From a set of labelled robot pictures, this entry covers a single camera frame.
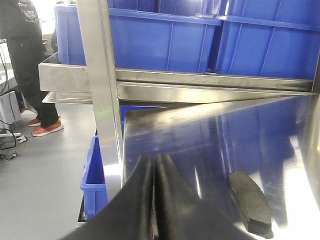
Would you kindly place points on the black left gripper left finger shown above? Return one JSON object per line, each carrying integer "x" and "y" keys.
{"x": 128, "y": 215}

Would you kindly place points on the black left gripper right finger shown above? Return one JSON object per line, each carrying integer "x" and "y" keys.
{"x": 181, "y": 214}

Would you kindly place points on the grey brake pad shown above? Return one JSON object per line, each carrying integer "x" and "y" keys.
{"x": 252, "y": 204}

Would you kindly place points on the low blue plastic bin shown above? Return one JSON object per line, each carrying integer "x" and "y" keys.
{"x": 93, "y": 181}

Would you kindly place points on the left blue plastic crate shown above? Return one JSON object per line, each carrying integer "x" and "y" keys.
{"x": 142, "y": 40}

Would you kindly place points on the blue plastic crate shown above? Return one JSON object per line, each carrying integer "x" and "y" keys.
{"x": 269, "y": 38}
{"x": 142, "y": 40}

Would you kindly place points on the right blue plastic crate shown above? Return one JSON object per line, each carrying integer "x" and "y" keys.
{"x": 269, "y": 38}

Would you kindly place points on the person in dark clothes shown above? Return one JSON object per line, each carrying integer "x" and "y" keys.
{"x": 20, "y": 27}

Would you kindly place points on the stainless steel rack frame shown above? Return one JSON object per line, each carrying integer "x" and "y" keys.
{"x": 99, "y": 83}

